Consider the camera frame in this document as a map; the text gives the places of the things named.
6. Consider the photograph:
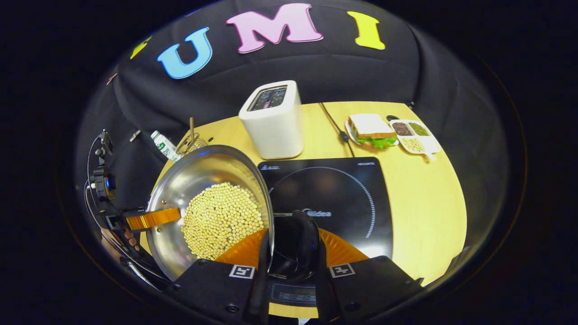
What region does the white toaster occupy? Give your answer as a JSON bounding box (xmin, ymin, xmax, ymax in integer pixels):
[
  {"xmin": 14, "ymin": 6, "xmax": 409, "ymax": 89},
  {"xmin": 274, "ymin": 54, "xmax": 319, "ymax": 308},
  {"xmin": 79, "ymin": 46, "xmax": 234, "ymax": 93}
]
[{"xmin": 238, "ymin": 80, "xmax": 304, "ymax": 160}]

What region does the white drink bottle green label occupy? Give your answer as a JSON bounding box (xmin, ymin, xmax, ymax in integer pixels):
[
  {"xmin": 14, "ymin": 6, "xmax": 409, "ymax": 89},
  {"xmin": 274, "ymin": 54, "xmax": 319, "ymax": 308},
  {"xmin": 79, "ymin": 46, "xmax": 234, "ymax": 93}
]
[{"xmin": 150, "ymin": 130, "xmax": 182, "ymax": 163}]

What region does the pile of soybeans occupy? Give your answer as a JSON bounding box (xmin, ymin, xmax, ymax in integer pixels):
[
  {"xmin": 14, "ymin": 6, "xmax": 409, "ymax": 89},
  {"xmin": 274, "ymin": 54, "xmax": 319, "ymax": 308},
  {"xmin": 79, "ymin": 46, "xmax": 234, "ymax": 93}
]
[{"xmin": 181, "ymin": 182, "xmax": 265, "ymax": 261}]

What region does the steel pot with black handles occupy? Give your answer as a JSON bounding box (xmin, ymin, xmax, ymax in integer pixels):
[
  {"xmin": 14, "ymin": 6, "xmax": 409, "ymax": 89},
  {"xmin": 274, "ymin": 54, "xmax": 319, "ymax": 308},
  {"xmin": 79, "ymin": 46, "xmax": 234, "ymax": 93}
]
[{"xmin": 144, "ymin": 144, "xmax": 321, "ymax": 283}]

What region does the wire mesh utensil basket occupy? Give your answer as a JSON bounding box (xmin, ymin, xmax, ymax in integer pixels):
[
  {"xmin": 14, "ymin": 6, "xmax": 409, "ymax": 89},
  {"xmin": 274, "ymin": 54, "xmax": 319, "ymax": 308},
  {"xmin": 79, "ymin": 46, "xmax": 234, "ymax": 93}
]
[{"xmin": 176, "ymin": 134, "xmax": 209, "ymax": 156}]

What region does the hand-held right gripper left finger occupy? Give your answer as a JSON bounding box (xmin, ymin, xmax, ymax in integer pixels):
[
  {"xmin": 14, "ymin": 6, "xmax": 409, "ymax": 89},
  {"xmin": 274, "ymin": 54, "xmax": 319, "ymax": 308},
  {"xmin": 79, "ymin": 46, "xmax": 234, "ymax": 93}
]
[{"xmin": 165, "ymin": 228, "xmax": 271, "ymax": 325}]

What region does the black power cable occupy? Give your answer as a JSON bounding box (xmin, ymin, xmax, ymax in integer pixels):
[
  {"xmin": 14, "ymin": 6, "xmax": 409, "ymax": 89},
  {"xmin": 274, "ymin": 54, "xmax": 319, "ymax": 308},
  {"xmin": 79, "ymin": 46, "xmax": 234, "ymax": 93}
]
[{"xmin": 320, "ymin": 102, "xmax": 356, "ymax": 157}]

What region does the sandwich with lettuce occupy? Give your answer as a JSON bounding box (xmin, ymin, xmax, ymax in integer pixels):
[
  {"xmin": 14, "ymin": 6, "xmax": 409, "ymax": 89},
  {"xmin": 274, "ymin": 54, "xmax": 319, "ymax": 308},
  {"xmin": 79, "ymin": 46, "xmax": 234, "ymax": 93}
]
[{"xmin": 348, "ymin": 114, "xmax": 398, "ymax": 150}]

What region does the white compartment tray with grains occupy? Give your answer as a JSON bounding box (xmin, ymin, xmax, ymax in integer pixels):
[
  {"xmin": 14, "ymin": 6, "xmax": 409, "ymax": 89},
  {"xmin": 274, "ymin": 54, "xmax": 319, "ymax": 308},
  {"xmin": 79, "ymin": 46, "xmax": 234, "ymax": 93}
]
[{"xmin": 389, "ymin": 119, "xmax": 442, "ymax": 161}]

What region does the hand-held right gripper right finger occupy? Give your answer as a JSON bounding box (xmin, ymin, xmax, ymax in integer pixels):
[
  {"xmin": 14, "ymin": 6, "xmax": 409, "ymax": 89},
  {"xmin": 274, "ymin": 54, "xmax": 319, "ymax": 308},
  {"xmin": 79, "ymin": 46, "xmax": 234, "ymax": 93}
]
[{"xmin": 314, "ymin": 228, "xmax": 425, "ymax": 323}]

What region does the black induction cooktop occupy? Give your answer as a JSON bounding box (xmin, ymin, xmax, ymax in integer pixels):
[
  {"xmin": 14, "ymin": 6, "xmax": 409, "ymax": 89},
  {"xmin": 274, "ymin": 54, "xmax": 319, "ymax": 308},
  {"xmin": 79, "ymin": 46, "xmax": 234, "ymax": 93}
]
[{"xmin": 257, "ymin": 157, "xmax": 394, "ymax": 307}]

